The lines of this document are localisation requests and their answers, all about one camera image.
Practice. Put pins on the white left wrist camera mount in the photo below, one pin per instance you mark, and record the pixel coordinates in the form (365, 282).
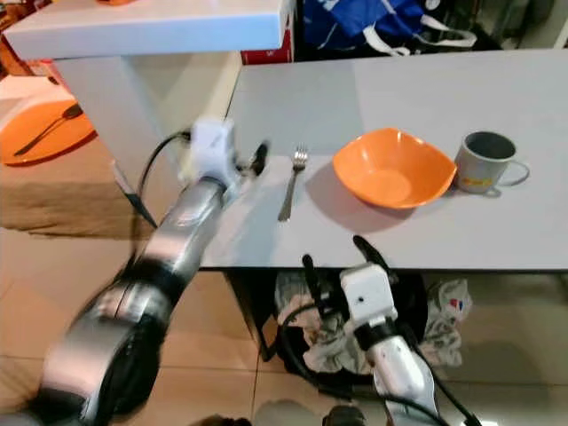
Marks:
(213, 146)

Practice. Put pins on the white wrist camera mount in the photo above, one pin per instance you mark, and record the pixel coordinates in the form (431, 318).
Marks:
(368, 297)
(213, 146)

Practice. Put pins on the grey mug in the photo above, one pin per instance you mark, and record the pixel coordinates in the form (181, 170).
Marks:
(484, 164)

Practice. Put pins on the silver metal fork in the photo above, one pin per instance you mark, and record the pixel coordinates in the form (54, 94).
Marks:
(291, 186)

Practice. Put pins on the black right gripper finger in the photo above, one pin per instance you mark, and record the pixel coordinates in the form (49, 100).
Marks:
(371, 250)
(312, 273)

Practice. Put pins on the white counter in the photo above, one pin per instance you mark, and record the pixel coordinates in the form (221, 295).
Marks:
(142, 31)

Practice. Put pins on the metal spoon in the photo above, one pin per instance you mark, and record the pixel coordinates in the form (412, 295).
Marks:
(51, 129)

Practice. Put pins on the black laundry basket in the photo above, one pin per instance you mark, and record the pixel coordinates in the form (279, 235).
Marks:
(408, 302)

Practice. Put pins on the red cardboard box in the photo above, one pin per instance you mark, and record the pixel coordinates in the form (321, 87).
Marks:
(266, 51)

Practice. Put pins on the orange plate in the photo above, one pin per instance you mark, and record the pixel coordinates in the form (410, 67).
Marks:
(35, 142)

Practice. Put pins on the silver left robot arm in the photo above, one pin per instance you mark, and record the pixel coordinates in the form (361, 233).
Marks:
(142, 311)

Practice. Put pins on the orange square bowl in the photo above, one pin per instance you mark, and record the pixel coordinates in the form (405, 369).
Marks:
(395, 169)

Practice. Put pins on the white cloth with red print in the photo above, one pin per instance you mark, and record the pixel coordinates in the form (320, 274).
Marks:
(448, 311)

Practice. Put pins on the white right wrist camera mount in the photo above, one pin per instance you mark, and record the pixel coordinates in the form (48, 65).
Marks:
(368, 297)

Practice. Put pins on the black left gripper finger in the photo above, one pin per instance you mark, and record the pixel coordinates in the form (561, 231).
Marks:
(261, 157)

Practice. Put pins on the white crumpled cloth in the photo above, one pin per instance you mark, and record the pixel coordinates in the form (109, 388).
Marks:
(297, 293)

